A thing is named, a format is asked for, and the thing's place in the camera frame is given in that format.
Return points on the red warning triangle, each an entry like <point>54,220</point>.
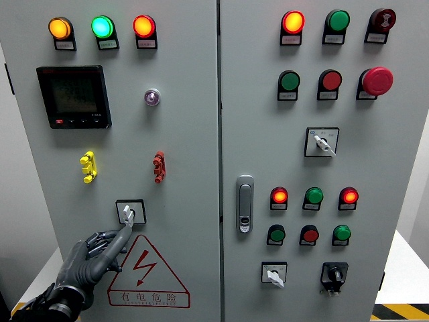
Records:
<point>144,265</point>

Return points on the pale grey cabinet door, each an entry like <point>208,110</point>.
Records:
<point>362,151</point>
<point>184,151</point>

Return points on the black display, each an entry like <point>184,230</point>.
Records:
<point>74,95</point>

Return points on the silver door lock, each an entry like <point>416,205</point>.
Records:
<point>245,201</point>

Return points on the white round lamp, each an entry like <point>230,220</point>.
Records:
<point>152,97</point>

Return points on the small green push button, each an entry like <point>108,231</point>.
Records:
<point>277,235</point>

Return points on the black cabinet hinge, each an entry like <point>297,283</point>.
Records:
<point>382,281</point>
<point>9,78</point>

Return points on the small red lamp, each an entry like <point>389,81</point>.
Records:
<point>349,196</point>
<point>279,196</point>

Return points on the small red push button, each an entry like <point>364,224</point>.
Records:
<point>310,235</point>

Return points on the yellow round lamp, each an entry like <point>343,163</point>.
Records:
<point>59,28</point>

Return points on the bright green lit lamp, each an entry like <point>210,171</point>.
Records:
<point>102,27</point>

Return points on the small green lamp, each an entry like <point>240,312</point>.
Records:
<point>342,232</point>
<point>314,195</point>

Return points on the red round lamp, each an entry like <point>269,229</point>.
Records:
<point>293,22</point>
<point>143,26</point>

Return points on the large red stop button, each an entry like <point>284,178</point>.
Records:
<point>377,80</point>

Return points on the dark green round lamp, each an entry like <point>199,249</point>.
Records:
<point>338,20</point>

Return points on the dark red buzzer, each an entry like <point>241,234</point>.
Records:
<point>383,19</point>

